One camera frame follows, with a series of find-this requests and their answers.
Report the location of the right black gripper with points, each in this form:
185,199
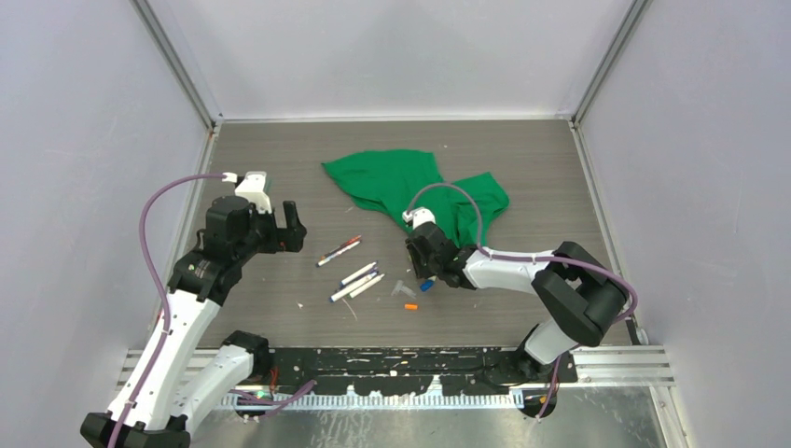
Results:
423,272

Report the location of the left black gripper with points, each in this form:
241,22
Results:
282,240

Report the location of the red orange pen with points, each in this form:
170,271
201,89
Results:
337,249

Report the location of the white marker green tip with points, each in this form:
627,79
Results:
372,282

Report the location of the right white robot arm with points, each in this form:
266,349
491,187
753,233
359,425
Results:
582,298

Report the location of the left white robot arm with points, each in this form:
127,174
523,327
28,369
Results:
157,407

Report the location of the white marker blue end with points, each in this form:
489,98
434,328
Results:
340,294

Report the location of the white marker blue tip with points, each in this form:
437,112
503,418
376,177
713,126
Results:
372,266

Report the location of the green cloth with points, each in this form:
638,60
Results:
387,180

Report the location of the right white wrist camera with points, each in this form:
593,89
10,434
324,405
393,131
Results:
417,217

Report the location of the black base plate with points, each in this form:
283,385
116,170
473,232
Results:
398,371

